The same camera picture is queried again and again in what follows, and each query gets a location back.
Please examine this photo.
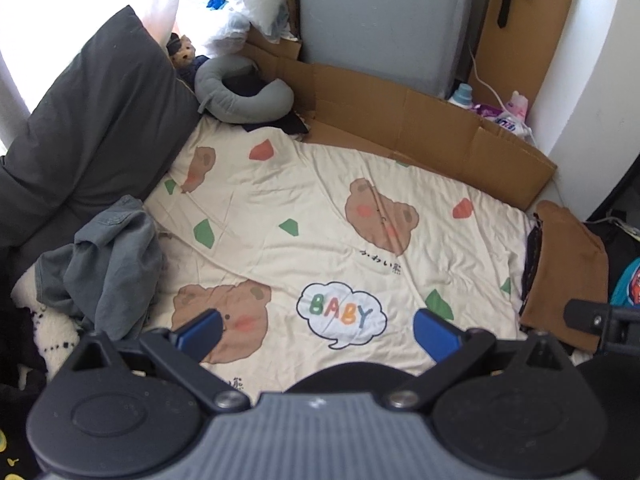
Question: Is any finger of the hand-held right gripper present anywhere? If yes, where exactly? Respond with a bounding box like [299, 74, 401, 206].
[564, 299, 640, 356]

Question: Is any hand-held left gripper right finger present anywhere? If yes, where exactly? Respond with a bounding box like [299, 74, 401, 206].
[390, 309, 573, 411]

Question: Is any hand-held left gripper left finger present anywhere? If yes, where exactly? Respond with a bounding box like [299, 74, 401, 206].
[70, 309, 252, 412]

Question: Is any brown printed t-shirt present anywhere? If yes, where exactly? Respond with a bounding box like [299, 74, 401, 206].
[519, 200, 610, 353]

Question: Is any blue printed bag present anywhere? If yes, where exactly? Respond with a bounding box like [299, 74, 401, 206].
[611, 257, 640, 306]

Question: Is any dark patterned garment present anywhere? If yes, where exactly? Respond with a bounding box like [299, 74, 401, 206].
[520, 212, 546, 316]

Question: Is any black bag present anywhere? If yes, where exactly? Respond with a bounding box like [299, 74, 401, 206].
[582, 207, 640, 311]

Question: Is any grey green shirt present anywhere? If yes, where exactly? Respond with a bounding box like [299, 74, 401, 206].
[37, 195, 163, 341]

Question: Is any white fleece blanket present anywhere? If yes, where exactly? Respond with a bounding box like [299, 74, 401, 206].
[10, 260, 86, 381]

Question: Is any cream bear print bed sheet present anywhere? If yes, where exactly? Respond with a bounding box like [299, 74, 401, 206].
[142, 120, 538, 401]

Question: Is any black cloth yellow print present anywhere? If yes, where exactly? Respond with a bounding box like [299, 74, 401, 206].
[0, 310, 51, 480]

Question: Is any white printed plastic bag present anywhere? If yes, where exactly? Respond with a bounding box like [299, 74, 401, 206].
[492, 112, 535, 140]

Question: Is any folded cardboard sheet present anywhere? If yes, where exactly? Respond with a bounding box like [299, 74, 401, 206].
[242, 25, 558, 211]

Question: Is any pink bottle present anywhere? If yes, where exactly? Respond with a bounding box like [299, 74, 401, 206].
[506, 91, 530, 120]

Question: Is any blue capped bottle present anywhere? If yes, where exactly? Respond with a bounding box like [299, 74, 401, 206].
[447, 82, 473, 107]

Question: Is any dark grey pillow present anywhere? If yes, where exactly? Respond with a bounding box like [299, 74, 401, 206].
[0, 5, 201, 261]

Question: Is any grey neck pillow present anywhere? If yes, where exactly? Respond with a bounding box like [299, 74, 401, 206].
[194, 55, 295, 123]

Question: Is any brown plush toy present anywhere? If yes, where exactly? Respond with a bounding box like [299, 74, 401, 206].
[166, 32, 211, 86]

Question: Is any tall cardboard panel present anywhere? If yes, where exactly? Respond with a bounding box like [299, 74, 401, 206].
[467, 0, 581, 128]

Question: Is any white curtain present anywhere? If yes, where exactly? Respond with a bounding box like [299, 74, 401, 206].
[0, 0, 186, 156]

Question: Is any white cable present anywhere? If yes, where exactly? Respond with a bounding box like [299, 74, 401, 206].
[470, 45, 537, 147]

